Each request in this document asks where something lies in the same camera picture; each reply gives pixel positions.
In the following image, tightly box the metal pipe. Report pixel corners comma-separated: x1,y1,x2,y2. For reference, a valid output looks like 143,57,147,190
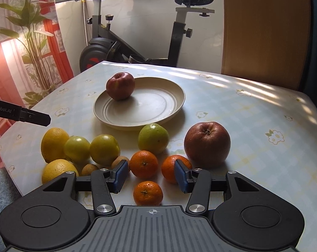
82,0,87,45

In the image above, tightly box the yellow orange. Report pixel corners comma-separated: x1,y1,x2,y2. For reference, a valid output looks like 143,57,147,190
42,159,80,185

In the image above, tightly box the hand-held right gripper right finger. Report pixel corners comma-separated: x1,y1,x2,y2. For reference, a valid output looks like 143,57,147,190
174,159,261,217

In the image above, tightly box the black exercise bike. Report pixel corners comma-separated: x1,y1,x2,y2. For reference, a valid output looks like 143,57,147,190
67,0,215,73

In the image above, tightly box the yellow lemon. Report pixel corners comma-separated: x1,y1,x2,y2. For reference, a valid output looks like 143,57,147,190
41,127,70,164

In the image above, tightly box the dark red apple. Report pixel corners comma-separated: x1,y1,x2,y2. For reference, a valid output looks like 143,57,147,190
184,122,231,169

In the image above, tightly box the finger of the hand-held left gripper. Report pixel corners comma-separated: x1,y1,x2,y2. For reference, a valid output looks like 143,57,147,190
19,107,51,126

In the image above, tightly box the yellow-green apple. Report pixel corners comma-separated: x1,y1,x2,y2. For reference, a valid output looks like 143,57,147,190
90,134,121,166
64,136,91,163

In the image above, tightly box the cream round plate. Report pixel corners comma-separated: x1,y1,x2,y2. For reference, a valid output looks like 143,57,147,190
93,77,186,131

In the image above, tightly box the green lime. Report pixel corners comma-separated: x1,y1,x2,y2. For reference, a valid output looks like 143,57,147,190
138,123,170,155

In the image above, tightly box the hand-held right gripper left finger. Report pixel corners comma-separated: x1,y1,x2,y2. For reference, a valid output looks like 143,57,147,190
42,161,129,217

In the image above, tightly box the wooden door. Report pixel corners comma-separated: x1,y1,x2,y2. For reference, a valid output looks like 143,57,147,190
221,0,312,91

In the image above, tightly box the light blue towel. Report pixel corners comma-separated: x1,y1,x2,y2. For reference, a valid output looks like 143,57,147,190
0,167,25,252

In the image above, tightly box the green potted plant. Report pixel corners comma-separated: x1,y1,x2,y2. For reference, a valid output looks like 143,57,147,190
0,0,68,109

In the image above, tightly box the small tangerine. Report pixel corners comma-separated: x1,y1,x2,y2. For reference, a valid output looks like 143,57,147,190
129,150,159,178
133,181,163,206
162,155,193,185

